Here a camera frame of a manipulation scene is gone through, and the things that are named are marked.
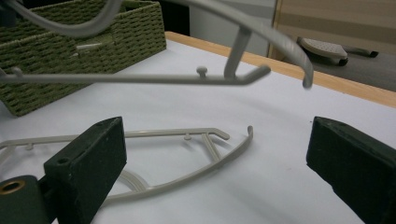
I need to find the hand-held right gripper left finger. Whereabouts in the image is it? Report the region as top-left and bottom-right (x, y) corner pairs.
(43, 116), (128, 224)

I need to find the green woven basket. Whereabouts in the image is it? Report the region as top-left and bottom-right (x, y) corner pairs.
(0, 0), (168, 118)

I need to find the office chair base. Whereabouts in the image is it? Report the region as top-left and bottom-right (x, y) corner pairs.
(296, 35), (380, 67)

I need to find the grey plastic clothes hanger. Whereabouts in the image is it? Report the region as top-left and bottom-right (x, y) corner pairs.
(0, 0), (315, 91)
(0, 125), (254, 203)

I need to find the white board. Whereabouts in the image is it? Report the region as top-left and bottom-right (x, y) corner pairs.
(0, 38), (396, 224)

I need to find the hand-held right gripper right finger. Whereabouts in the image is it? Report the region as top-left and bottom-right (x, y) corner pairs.
(305, 116), (396, 224)

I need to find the light wooden desk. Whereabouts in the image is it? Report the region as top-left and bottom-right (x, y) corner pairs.
(268, 0), (396, 61)

